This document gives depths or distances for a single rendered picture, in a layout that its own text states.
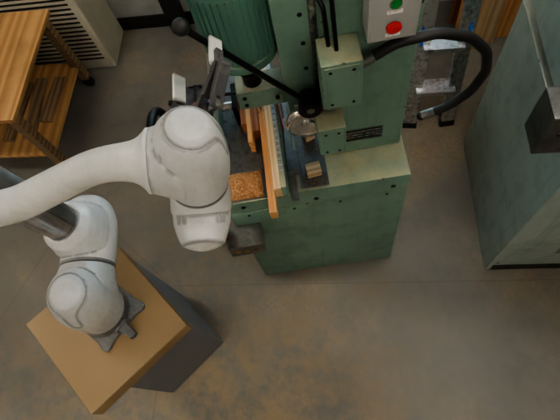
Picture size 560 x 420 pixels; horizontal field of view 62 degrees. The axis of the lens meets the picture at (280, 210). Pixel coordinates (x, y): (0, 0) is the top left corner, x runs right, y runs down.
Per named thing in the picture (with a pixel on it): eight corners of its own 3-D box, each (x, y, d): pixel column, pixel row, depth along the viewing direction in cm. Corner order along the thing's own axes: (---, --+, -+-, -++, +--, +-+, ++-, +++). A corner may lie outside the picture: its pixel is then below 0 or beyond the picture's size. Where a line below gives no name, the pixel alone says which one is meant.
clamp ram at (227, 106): (217, 105, 146) (209, 87, 138) (241, 101, 146) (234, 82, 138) (219, 129, 143) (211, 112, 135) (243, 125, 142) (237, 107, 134)
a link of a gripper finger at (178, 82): (186, 103, 102) (184, 105, 102) (185, 77, 104) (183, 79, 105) (173, 98, 100) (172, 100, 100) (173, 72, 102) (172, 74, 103)
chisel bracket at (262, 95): (240, 93, 137) (233, 74, 129) (287, 85, 136) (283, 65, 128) (242, 114, 134) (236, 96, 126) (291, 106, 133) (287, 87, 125)
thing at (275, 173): (257, 36, 156) (254, 25, 152) (262, 35, 156) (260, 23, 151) (276, 197, 131) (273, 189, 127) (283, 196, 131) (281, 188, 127)
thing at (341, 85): (318, 83, 114) (314, 38, 101) (356, 77, 114) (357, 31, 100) (324, 112, 111) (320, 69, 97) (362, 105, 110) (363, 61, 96)
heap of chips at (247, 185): (218, 177, 137) (216, 172, 134) (261, 170, 136) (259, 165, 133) (220, 202, 133) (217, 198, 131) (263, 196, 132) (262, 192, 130)
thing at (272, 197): (252, 47, 155) (249, 37, 151) (257, 45, 155) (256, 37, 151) (271, 218, 129) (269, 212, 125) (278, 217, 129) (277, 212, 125)
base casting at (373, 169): (222, 104, 171) (215, 88, 162) (380, 76, 166) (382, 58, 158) (229, 217, 152) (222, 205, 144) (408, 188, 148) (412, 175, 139)
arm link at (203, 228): (229, 182, 94) (227, 147, 82) (234, 256, 87) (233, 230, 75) (174, 185, 92) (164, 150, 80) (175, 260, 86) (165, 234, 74)
